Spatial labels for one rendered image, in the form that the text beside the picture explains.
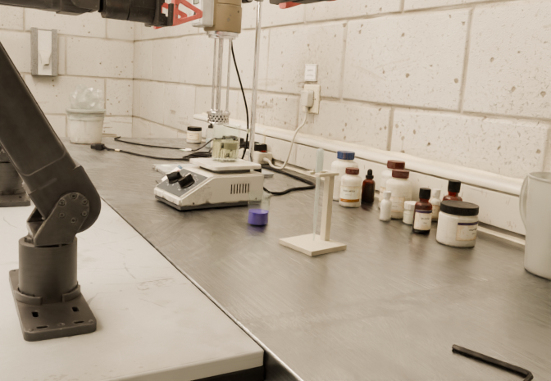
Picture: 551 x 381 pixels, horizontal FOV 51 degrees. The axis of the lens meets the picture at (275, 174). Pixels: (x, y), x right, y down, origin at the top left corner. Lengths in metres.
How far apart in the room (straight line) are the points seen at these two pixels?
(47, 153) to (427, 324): 0.46
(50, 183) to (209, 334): 0.23
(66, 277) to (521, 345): 0.51
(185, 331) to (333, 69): 1.17
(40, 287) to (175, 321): 0.15
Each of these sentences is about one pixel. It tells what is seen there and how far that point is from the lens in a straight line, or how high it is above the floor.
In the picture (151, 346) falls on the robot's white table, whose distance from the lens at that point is 0.61.
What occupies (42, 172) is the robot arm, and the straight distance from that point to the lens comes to 0.65.
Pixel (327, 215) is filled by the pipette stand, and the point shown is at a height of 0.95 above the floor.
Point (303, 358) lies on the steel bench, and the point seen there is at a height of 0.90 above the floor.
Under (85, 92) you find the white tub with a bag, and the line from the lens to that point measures 2.19.
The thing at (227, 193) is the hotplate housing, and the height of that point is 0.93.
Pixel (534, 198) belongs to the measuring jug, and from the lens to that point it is 0.95.
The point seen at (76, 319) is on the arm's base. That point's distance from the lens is 0.65.
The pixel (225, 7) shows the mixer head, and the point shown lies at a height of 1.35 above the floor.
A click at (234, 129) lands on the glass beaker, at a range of 1.23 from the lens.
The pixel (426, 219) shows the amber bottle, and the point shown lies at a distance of 1.13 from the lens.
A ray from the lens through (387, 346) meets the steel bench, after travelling 0.64.
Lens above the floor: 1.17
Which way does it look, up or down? 9 degrees down
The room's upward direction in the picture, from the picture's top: 4 degrees clockwise
